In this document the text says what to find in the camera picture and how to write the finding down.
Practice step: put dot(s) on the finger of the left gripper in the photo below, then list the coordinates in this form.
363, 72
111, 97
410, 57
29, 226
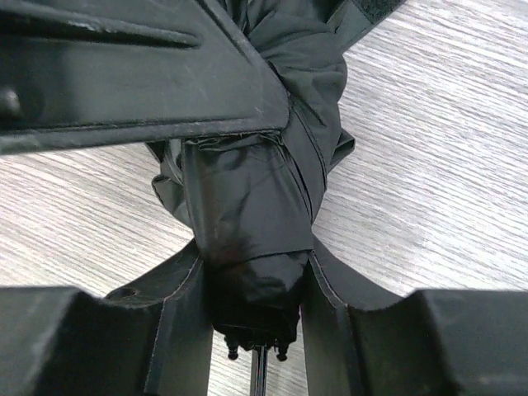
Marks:
82, 74

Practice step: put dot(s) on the black folding umbrella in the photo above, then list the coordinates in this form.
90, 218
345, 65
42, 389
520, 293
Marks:
251, 199

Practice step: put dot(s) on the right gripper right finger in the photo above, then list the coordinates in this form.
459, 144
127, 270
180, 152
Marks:
361, 339

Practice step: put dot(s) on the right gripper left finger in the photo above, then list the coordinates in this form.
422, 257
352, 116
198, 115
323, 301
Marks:
152, 336

